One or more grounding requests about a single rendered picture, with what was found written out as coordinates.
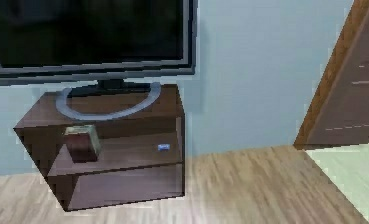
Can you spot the black flat television set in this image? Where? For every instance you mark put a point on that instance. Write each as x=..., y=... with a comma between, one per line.
x=88, y=30

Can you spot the small blue card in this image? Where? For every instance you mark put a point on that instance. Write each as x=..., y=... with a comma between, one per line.
x=164, y=147

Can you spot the dark brown television stand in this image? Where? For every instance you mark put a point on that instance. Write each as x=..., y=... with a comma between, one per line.
x=132, y=180

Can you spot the dark red box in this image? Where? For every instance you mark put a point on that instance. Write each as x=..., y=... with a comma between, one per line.
x=82, y=143

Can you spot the brown room door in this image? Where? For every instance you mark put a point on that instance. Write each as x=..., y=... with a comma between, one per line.
x=352, y=100

